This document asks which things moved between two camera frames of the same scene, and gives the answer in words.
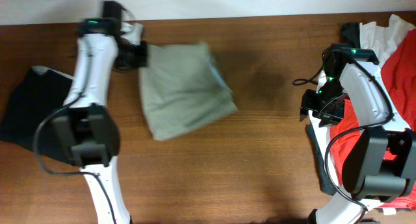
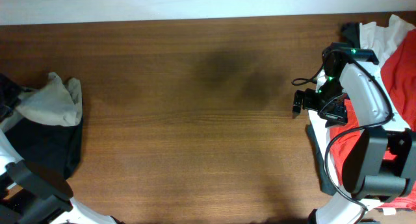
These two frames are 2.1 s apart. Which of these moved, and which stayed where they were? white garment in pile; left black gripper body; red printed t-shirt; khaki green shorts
Moved: left black gripper body; khaki green shorts
Stayed: white garment in pile; red printed t-shirt
